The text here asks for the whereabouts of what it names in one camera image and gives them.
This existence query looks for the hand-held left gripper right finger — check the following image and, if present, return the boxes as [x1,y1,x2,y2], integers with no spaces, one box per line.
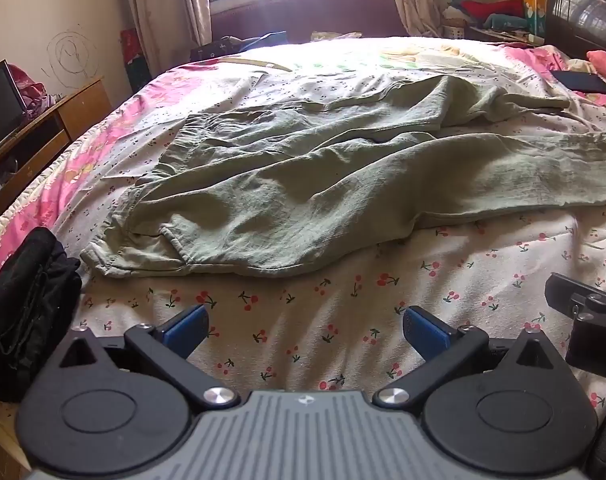
[372,305,554,411]

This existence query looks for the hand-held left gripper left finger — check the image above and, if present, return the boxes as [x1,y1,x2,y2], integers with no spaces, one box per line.
[58,304,240,411]

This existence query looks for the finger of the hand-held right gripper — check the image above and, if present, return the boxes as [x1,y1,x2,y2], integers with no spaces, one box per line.
[544,272,606,322]

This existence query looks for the green pants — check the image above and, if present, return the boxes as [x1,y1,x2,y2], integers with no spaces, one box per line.
[80,74,606,280]

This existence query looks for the cherry print bed sheet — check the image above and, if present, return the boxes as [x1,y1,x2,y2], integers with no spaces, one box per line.
[75,45,606,411]

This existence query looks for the black cloth bundle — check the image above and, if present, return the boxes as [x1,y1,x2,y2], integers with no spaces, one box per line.
[0,226,84,403]

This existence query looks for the pink floral bedspread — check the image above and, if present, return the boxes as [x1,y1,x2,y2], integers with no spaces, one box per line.
[0,35,606,291]

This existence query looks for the black tablet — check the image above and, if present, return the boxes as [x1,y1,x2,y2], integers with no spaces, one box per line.
[550,70,606,97]

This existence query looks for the wooden television cabinet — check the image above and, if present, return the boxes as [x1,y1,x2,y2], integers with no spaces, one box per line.
[0,76,114,231]

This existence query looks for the dark patterned bag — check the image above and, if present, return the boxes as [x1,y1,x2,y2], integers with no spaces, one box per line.
[189,36,245,62]

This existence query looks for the pink cloth behind television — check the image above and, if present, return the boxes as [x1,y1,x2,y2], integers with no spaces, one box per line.
[5,62,51,121]

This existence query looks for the pile of clothes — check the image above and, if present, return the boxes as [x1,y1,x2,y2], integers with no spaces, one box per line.
[442,0,529,41]

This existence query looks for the blue cloth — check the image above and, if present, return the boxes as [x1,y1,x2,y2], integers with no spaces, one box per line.
[237,32,289,54]

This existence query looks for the purple padded window bench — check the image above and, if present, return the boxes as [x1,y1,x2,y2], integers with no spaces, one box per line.
[210,0,409,46]

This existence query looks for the cream curved strap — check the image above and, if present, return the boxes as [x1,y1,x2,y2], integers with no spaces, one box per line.
[217,55,293,74]

